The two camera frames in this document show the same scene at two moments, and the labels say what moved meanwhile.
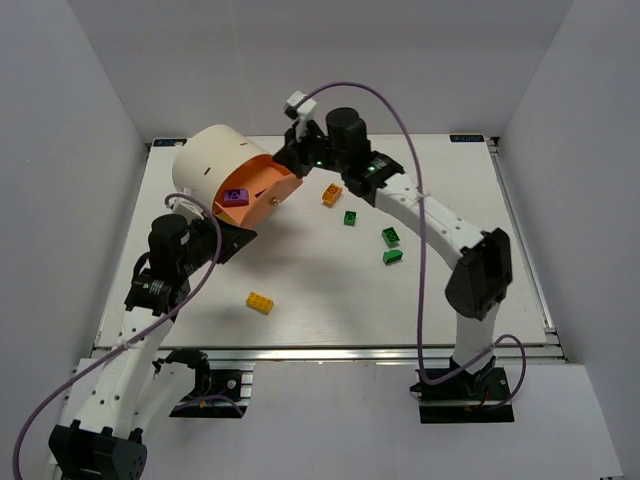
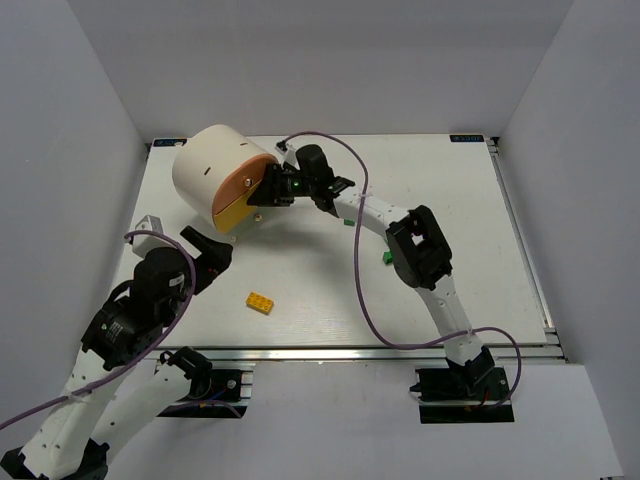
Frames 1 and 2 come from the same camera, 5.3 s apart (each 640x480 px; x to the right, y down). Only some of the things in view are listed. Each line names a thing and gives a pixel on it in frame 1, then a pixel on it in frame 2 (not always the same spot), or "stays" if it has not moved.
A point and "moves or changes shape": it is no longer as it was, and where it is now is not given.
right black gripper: [293, 156] → [275, 185]
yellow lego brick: [259, 302] stays
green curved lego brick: [391, 256] stays
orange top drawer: [268, 183] moves or changes shape
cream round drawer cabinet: [206, 155] stays
